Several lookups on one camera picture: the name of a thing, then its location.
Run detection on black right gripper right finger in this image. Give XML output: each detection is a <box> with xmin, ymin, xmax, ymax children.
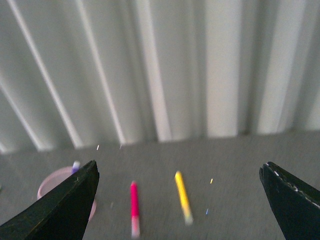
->
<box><xmin>259</xmin><ymin>161</ymin><xmax>320</xmax><ymax>240</ymax></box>

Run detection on yellow marker pen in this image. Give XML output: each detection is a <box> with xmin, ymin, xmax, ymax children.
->
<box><xmin>174</xmin><ymin>170</ymin><xmax>194</xmax><ymax>226</ymax></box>

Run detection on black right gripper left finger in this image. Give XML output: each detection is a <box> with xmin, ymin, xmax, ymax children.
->
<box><xmin>0</xmin><ymin>160</ymin><xmax>100</xmax><ymax>240</ymax></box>

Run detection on pink mesh cup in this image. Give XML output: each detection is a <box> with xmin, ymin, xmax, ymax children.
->
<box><xmin>37</xmin><ymin>166</ymin><xmax>97</xmax><ymax>221</ymax></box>

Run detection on pink marker pen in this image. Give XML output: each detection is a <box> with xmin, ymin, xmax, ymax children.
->
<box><xmin>130</xmin><ymin>181</ymin><xmax>140</xmax><ymax>239</ymax></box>

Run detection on purple marker pen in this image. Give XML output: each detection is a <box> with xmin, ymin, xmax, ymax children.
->
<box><xmin>71</xmin><ymin>161</ymin><xmax>81</xmax><ymax>175</ymax></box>

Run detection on white curtain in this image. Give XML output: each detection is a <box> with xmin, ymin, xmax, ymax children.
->
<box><xmin>0</xmin><ymin>0</ymin><xmax>320</xmax><ymax>154</ymax></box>

